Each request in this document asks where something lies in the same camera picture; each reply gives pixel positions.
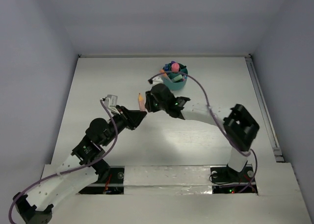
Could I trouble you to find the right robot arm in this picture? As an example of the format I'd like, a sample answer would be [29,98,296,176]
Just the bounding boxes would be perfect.
[145,83,260,181]

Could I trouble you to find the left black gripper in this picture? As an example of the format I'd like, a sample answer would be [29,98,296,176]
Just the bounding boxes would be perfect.
[102,105,147,146]

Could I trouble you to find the clear orange tip pencil case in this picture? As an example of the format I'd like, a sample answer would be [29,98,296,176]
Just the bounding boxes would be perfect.
[159,69,168,77]

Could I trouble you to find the teal round pen holder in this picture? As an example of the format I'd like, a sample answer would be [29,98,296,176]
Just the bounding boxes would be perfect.
[161,61,188,91]

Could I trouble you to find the orange pencil shaped case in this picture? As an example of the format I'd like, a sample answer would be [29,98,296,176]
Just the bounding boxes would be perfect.
[138,93,146,111]

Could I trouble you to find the pink capped bottle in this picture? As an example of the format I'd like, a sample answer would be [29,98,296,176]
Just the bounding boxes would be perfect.
[171,62,180,73]

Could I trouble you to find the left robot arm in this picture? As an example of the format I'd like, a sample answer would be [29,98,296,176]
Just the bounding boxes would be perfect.
[11,106,147,224]

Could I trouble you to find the white foil front board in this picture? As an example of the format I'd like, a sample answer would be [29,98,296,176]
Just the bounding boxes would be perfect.
[123,166,212,196]

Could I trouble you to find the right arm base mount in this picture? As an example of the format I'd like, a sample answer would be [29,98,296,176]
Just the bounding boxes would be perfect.
[209,163,258,194]

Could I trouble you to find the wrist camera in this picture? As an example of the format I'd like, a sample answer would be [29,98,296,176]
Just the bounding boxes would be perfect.
[148,76,163,85]
[100,95,119,114]

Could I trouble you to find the green pencil shaped case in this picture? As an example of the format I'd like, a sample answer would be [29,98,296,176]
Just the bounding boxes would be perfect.
[171,75,183,82]

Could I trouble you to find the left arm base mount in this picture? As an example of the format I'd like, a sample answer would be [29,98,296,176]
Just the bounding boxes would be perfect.
[78,166,125,195]

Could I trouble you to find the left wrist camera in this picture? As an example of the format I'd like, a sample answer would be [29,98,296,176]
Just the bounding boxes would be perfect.
[100,95,119,114]

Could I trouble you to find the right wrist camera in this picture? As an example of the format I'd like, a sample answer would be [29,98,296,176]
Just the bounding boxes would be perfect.
[148,76,163,85]

